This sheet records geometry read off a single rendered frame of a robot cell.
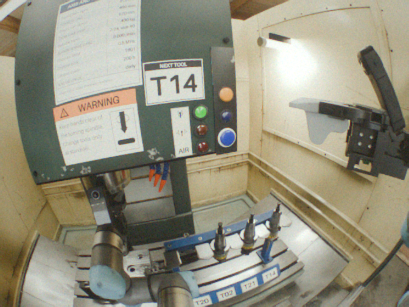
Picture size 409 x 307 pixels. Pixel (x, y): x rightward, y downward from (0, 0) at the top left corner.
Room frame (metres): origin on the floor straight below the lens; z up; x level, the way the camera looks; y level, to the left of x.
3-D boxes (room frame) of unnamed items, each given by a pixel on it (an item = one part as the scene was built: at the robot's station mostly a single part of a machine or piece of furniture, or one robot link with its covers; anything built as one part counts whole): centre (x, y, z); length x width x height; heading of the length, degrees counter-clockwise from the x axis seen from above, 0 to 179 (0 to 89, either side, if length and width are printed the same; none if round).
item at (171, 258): (0.33, 0.12, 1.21); 0.07 x 0.05 x 0.01; 17
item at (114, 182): (0.43, 0.30, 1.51); 0.16 x 0.16 x 0.12
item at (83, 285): (0.25, 0.54, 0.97); 0.13 x 0.03 x 0.15; 107
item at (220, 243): (0.38, -0.03, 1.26); 0.04 x 0.04 x 0.07
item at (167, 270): (0.41, 0.24, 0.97); 0.13 x 0.03 x 0.15; 107
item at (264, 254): (0.52, -0.28, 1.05); 0.10 x 0.05 x 0.30; 17
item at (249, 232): (0.41, -0.14, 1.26); 0.04 x 0.04 x 0.07
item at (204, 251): (0.36, 0.02, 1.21); 0.07 x 0.05 x 0.01; 17
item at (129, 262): (0.39, 0.42, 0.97); 0.29 x 0.23 x 0.05; 107
